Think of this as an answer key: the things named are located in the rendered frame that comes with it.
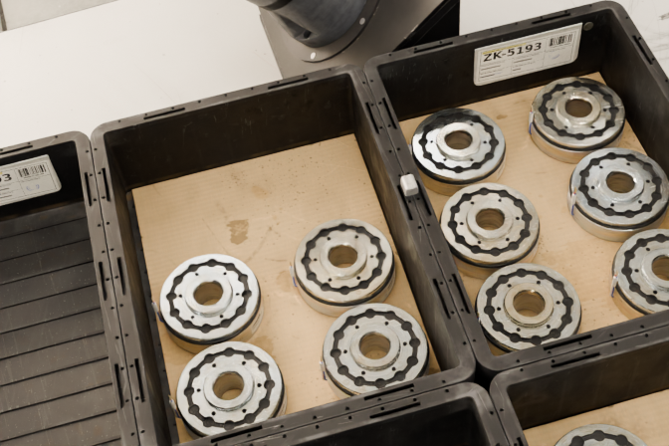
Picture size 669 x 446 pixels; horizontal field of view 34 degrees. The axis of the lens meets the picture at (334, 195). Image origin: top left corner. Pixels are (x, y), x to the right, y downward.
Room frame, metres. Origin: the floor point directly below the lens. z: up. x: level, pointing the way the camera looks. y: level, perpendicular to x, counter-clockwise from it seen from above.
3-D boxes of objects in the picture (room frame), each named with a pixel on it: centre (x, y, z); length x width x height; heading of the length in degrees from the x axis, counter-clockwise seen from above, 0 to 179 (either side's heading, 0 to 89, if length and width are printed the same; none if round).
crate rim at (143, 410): (0.60, 0.07, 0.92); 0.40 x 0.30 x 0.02; 9
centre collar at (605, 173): (0.66, -0.30, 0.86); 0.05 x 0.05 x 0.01
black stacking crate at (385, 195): (0.60, 0.07, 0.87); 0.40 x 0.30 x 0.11; 9
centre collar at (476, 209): (0.64, -0.16, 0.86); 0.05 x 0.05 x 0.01
